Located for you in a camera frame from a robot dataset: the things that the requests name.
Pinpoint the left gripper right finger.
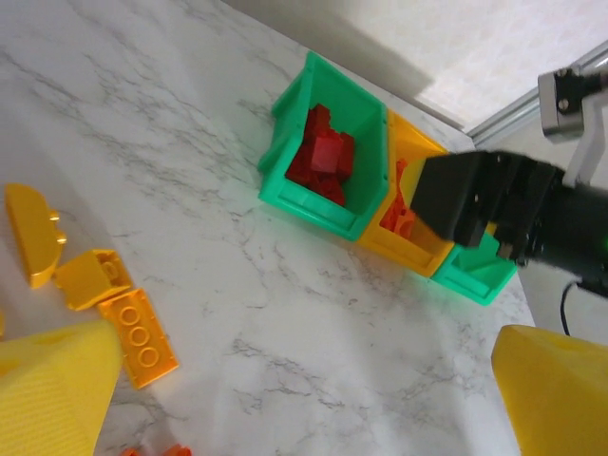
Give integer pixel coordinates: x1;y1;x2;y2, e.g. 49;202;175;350
491;325;608;456

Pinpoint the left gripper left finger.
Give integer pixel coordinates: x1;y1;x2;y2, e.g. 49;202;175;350
0;318;124;456

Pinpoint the orange curved lego piece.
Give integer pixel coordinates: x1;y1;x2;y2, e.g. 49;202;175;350
378;199;419;238
392;159;410;200

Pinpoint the yellow plastic bin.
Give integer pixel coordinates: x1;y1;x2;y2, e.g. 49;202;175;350
358;109;456;278

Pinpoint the empty green plastic bin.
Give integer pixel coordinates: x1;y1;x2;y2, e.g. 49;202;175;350
431;226;519;307

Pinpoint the long yellow lego brick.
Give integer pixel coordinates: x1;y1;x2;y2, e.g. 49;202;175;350
97;287;181;391

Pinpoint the green bin with red bricks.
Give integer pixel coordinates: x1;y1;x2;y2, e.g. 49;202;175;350
257;50;390;244

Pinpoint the yellow sloped lego brick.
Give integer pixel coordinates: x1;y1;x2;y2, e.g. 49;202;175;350
54;249;135;313

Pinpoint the dark red lego brick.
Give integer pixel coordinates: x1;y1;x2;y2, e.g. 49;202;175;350
303;104;336;142
284;163;348;208

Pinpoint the yellow half-round lego brick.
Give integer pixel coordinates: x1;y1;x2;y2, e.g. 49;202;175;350
3;182;68;291

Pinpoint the thin black cable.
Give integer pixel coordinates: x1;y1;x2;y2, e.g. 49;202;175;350
559;279;586;336

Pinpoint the aluminium frame post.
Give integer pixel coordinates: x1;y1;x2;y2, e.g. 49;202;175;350
467;40;608;146

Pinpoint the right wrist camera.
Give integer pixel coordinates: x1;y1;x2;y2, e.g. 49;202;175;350
538;67;608;189

